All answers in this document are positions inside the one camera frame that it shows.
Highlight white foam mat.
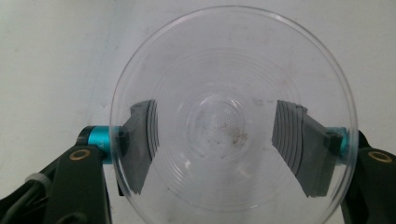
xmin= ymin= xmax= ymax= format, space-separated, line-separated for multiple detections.
xmin=0 ymin=0 xmax=396 ymax=224

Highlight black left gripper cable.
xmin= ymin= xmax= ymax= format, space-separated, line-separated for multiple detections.
xmin=0 ymin=173 xmax=52 ymax=224

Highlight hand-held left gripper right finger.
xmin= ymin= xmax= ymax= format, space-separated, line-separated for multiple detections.
xmin=271 ymin=99 xmax=362 ymax=199

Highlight single clear ribbed drinking cup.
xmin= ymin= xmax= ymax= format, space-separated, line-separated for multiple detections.
xmin=108 ymin=5 xmax=360 ymax=224

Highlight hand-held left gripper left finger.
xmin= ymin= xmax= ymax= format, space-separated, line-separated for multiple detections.
xmin=76 ymin=99 xmax=161 ymax=197

